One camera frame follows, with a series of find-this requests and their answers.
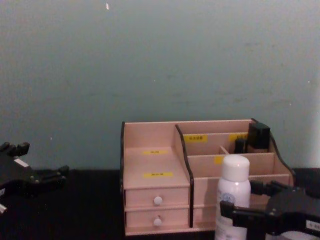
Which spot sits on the tall black square bottle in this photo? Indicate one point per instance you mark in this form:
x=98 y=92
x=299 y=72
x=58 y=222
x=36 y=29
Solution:
x=259 y=137

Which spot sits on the black table cloth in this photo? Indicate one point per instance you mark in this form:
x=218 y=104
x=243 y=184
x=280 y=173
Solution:
x=87 y=212

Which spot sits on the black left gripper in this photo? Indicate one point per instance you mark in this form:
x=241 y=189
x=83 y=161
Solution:
x=13 y=177

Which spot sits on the small black bottle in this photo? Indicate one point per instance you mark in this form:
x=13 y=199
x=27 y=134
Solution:
x=240 y=146

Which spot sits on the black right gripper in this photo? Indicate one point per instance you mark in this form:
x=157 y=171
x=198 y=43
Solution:
x=292 y=210

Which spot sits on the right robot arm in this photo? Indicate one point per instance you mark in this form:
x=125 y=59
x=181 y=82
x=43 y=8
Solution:
x=297 y=236

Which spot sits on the white spray bottle with cap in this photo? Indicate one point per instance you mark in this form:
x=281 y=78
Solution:
x=233 y=190

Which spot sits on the pale wooden desk organizer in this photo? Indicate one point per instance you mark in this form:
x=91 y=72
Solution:
x=155 y=160

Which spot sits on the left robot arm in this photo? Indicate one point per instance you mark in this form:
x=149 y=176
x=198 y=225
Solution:
x=2 y=208

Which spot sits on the wooden drawer with white knob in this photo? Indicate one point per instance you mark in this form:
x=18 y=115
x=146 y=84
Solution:
x=140 y=217
x=140 y=197

